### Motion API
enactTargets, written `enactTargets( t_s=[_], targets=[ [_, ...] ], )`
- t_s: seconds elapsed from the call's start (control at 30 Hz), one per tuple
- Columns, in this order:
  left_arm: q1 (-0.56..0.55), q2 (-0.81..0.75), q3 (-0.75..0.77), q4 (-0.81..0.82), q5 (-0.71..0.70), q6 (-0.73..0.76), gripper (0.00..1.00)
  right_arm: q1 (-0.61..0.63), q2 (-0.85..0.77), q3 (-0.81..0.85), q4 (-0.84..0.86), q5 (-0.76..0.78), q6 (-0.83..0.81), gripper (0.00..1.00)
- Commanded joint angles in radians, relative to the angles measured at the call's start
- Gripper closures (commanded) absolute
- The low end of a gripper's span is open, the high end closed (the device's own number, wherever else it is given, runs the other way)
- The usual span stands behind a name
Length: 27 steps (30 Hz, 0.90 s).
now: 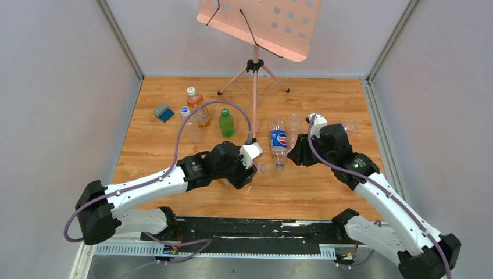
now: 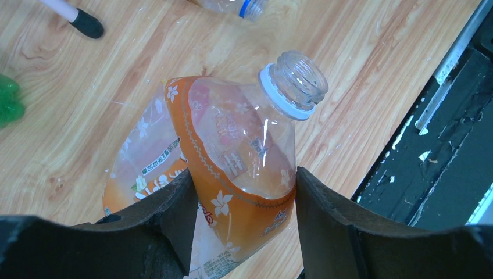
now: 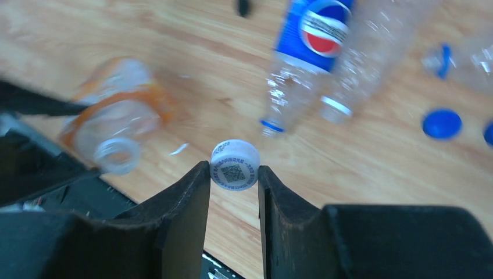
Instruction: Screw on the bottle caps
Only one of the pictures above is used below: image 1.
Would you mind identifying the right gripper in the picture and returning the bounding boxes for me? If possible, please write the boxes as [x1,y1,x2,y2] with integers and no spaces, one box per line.
[288,131,334,167]

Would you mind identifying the pepsi bottle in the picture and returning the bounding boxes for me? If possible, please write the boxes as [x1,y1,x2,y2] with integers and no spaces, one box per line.
[340,120,359,134]
[269,118,288,170]

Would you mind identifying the orange tea bottle crushed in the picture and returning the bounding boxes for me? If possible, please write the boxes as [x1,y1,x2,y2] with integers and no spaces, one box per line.
[218,164,267,189]

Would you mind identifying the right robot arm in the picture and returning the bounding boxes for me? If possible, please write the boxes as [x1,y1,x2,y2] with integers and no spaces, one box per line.
[288,116,462,278]

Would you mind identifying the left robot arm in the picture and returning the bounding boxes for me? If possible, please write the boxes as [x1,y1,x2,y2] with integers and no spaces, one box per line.
[75,141,263,245]

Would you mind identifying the green plastic bottle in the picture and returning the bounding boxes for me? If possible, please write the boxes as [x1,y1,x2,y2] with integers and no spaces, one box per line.
[219,108,235,138]

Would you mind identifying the clear unlabelled plastic bottle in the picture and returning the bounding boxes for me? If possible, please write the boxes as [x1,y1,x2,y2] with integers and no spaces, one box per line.
[287,113,303,151]

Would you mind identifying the clear bottle blue cap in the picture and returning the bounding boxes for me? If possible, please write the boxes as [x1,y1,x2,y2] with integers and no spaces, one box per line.
[180,106,202,143]

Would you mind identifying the orange tea bottle standing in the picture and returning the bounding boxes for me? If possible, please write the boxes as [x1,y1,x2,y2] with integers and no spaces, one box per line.
[187,87,210,127]

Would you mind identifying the blue grey block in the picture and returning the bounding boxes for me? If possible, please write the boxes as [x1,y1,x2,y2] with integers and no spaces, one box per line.
[153,103,174,123]

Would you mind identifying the pink music stand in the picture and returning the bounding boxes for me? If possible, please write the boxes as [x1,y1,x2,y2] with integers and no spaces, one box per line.
[197,0,322,142]

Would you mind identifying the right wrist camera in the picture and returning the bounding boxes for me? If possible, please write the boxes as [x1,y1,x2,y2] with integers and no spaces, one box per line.
[306,113,328,138]

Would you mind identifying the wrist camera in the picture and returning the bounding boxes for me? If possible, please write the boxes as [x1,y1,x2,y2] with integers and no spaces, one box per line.
[306,113,328,138]
[240,142,263,169]

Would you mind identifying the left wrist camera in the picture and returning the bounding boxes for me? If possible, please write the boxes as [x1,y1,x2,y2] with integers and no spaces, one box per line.
[240,142,263,169]

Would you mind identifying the white cable duct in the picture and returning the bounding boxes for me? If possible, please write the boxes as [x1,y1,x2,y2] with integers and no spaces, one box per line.
[94,242,337,259]

